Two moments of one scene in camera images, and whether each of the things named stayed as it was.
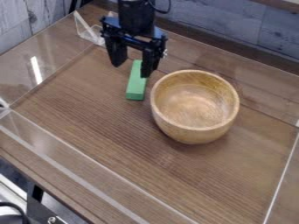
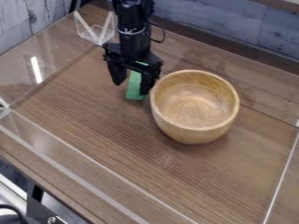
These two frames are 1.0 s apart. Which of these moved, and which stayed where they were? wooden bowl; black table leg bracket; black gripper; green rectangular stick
Moved: black gripper
Stayed: wooden bowl; green rectangular stick; black table leg bracket
